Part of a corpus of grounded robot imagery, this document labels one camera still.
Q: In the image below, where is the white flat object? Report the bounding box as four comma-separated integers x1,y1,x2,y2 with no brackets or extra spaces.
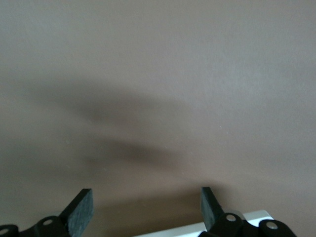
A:
130,209,275,237

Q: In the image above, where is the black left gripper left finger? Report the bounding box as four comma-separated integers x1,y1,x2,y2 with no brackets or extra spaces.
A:
0,188,95,237

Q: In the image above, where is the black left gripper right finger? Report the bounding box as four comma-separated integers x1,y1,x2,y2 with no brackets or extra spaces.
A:
198,186,296,237

